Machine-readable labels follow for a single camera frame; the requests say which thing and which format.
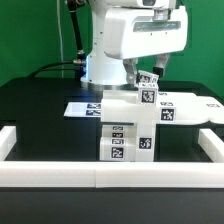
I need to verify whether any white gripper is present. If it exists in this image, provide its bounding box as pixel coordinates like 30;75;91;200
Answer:
103;6;188;84

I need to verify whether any white tagged cube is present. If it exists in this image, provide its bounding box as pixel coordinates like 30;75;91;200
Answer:
138;83;158;105
137;70;159;83

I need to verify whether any white chair back frame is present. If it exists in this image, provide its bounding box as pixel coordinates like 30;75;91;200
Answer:
101;91;224;125

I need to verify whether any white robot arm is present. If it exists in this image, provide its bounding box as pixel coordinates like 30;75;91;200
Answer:
65;0;188;89

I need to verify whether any white marker sheet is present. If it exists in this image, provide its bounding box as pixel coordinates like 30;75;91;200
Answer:
64;102;101;117

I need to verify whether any white U-shaped barrier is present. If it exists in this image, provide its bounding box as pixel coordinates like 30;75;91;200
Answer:
0;126;224;188

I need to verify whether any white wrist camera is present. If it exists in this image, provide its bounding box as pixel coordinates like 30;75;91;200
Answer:
106;0;177;9

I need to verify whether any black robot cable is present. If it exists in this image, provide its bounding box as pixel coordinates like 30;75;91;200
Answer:
27;0;88;80

